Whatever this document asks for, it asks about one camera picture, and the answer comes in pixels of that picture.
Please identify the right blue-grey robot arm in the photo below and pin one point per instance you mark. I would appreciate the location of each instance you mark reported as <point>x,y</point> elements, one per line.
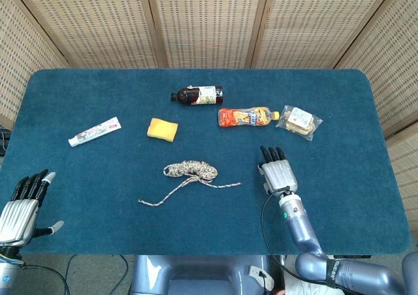
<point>302,226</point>

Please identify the yellow green scrubbing sponge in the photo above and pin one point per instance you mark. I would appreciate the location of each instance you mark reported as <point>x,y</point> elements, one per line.
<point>161,129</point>

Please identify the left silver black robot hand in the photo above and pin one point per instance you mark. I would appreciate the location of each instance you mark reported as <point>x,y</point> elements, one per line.
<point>18,220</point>

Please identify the woven rattan screen panel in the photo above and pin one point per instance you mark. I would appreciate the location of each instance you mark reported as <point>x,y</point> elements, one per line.
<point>392,63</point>
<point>91,24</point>
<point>406,177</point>
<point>209,24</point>
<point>320,24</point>
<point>23,47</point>

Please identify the white cloth bundle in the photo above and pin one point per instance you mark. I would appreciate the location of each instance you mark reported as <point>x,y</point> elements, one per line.
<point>307,290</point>

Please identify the white floral toothpaste tube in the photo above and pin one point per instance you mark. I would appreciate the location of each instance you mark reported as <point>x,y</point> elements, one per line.
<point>94,132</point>

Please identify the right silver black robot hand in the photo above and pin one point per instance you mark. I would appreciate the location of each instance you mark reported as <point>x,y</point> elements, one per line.
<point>279,176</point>

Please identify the blue-grey robot torso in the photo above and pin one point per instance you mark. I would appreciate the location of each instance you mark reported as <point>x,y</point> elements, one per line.
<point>196,272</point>

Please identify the clear bag of pastries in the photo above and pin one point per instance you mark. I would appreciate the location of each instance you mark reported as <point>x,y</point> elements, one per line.
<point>298,122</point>

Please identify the white connector tag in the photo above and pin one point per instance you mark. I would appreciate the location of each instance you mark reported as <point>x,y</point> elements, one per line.
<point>261,275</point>

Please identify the black device on floor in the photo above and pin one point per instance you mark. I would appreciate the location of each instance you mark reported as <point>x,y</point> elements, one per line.
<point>4,141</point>

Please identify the blue carpet table cover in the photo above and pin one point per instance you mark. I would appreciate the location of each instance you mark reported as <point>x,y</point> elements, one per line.
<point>343,177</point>

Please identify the dark iced tea bottle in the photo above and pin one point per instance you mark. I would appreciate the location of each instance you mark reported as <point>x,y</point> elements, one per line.
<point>189,96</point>

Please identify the orange juice plastic bottle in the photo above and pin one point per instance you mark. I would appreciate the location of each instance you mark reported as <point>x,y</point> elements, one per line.
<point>235,117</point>

